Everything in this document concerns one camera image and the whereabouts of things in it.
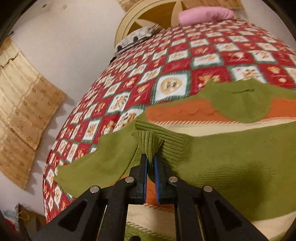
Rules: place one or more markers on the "red patchwork teddy bear bedspread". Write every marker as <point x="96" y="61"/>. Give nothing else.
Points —
<point x="174" y="64"/>

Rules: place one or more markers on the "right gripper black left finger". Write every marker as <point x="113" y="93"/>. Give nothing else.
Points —
<point x="99" y="213"/>

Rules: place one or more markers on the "pink pillow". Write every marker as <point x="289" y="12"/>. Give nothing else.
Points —
<point x="204" y="14"/>

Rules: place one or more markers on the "green orange cream knit sweater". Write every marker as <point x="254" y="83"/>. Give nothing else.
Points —
<point x="238" y="137"/>

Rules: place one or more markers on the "cream wooden headboard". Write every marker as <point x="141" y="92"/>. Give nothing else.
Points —
<point x="145" y="13"/>

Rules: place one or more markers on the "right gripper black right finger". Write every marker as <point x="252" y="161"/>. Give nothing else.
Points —
<point x="200" y="213"/>

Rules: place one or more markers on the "beige patterned curtain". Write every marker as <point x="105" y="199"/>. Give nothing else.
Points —
<point x="27" y="104"/>

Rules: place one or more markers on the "grey patterned pillow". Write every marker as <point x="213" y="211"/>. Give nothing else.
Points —
<point x="136" y="37"/>

